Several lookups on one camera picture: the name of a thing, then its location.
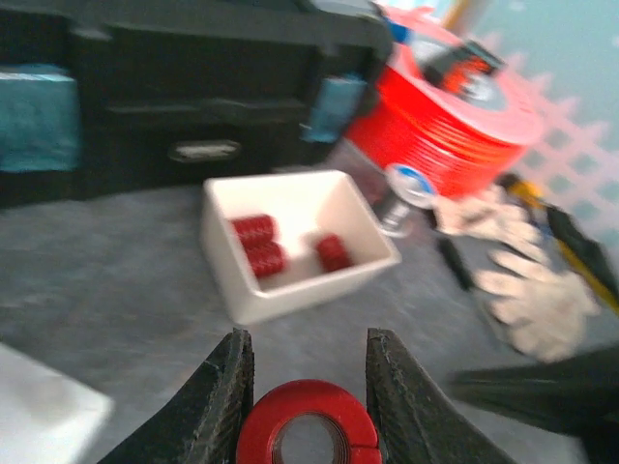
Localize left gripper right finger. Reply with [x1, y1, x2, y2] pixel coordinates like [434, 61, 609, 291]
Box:
[366, 328, 514, 464]

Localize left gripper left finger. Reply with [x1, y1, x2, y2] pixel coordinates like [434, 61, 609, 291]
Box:
[101, 329, 254, 464]

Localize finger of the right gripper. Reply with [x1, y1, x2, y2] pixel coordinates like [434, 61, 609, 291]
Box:
[450, 345, 618, 463]

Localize large red spring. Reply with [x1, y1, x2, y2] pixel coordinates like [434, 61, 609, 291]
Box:
[235, 378, 380, 464]

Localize white peg fixture board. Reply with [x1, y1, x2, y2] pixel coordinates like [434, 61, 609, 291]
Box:
[1, 344, 114, 463]

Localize lower beige work glove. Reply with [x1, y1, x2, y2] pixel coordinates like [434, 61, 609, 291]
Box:
[473, 249, 601, 363]

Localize beige work glove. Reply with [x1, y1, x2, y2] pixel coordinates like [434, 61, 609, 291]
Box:
[473, 249, 601, 363]
[433, 186, 542, 245]

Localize black small screwdriver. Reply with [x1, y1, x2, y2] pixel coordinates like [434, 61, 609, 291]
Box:
[434, 236, 504, 339]

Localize red springs in tray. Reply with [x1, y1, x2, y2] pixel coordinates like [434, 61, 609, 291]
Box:
[231, 215, 286, 279]

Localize white rectangular parts tray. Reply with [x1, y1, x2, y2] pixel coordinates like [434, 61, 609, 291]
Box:
[200, 170, 401, 326]

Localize upper beige work glove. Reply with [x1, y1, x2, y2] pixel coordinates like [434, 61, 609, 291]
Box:
[433, 186, 542, 245]

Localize yellow black screwdriver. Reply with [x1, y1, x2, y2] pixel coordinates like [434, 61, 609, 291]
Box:
[496, 173, 545, 209]

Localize red filament spool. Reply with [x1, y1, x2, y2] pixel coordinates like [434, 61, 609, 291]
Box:
[346, 7, 543, 197]

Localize black red terminal strip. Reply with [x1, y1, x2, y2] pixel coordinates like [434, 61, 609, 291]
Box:
[422, 41, 505, 94]

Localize black plastic toolbox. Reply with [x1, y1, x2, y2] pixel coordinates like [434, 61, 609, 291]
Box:
[1, 1, 393, 208]

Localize small solder wire spool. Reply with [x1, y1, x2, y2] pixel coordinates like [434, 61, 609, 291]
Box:
[374, 163, 438, 237]

